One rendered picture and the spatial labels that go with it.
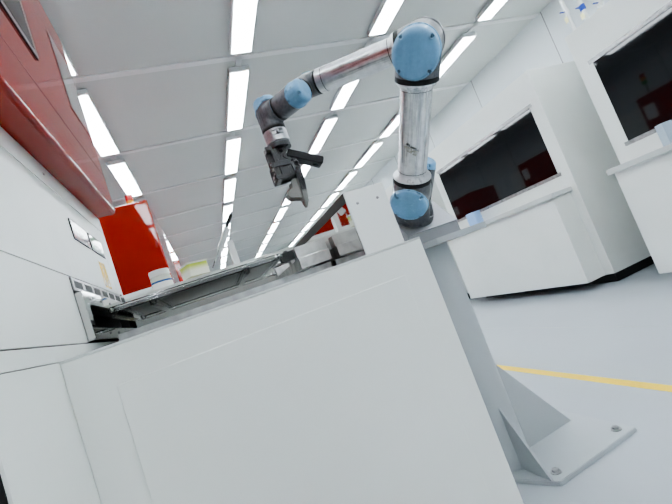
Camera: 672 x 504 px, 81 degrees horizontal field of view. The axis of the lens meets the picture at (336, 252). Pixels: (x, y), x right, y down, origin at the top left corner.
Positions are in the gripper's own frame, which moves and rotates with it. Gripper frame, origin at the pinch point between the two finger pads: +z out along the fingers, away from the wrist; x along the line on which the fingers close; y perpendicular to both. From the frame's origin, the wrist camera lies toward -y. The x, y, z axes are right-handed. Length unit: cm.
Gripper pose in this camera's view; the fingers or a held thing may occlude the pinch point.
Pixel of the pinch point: (307, 202)
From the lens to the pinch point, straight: 121.6
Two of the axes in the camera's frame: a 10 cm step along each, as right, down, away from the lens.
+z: 3.5, 9.3, -0.9
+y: -9.0, 3.0, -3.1
